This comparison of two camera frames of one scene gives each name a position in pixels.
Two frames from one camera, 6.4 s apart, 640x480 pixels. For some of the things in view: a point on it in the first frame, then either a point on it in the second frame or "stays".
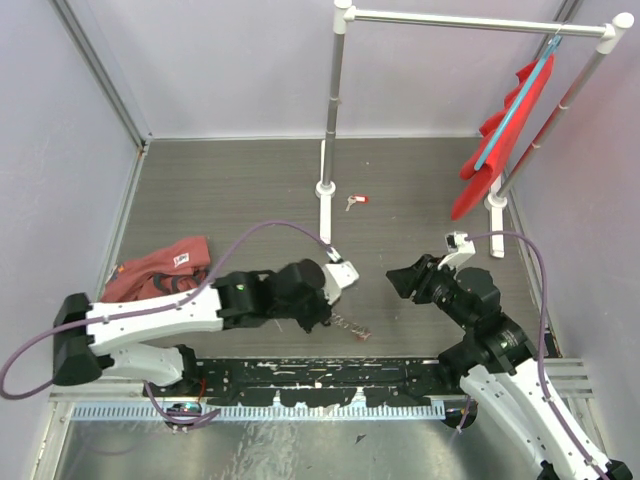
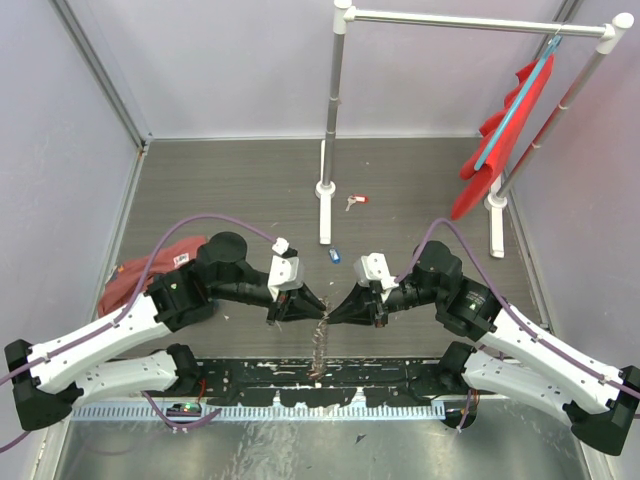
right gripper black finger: (403, 280) -> (359, 306)
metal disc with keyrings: (358, 331) -> (320, 340)
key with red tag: (356, 198) stays
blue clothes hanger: (552, 48) stays
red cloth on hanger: (477, 181) stays
